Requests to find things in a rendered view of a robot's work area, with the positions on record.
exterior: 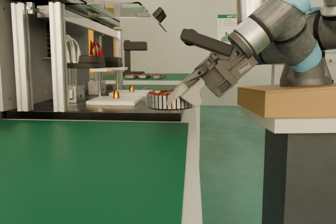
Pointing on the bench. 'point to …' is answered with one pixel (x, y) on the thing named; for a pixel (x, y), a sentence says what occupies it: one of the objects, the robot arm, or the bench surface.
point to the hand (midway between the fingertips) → (167, 97)
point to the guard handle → (159, 14)
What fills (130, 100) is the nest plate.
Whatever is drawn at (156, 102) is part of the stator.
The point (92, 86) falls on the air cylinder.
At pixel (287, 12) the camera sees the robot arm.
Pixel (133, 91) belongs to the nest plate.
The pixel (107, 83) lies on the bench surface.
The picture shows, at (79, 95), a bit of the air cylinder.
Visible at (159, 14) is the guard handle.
